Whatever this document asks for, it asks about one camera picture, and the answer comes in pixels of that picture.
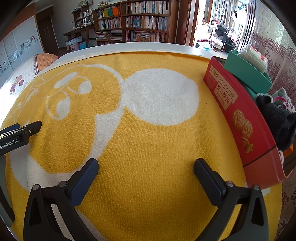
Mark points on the grey sock ball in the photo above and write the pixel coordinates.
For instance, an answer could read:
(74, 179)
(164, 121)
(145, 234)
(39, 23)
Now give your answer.
(281, 95)

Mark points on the leopard print plush pouch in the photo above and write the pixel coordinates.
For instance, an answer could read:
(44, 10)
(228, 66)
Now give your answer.
(282, 103)

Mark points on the wooden desk with clutter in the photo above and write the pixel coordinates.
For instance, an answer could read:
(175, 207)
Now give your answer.
(79, 36)

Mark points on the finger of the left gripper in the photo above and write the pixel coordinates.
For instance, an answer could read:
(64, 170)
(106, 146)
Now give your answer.
(30, 129)
(10, 128)

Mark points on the orange checkered pillow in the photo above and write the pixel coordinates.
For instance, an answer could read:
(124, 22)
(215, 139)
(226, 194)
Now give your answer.
(42, 61)

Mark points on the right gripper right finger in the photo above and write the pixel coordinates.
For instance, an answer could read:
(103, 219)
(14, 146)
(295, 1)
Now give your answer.
(251, 222)

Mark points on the red tin box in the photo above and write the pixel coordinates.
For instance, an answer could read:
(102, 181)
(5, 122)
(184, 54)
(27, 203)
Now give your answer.
(257, 148)

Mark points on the orange rubber cube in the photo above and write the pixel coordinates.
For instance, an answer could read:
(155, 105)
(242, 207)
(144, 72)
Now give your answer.
(288, 151)

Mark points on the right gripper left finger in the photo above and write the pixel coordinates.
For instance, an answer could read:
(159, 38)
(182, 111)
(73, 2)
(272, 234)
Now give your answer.
(40, 222)

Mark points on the white red tissue roll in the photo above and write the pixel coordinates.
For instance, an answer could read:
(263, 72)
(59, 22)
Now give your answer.
(254, 57)

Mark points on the wooden bookshelf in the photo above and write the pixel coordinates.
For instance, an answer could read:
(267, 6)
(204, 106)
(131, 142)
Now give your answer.
(136, 21)

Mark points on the yellow white blanket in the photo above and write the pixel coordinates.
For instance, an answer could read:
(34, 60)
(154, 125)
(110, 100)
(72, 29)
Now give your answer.
(145, 117)

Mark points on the black fuzzy sock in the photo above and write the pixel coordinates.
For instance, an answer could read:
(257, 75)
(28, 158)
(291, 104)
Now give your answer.
(281, 122)

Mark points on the patterned purple curtain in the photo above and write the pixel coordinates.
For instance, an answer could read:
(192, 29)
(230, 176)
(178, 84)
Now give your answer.
(272, 39)

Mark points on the teal box base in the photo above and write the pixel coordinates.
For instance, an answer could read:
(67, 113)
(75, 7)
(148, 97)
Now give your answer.
(258, 82)

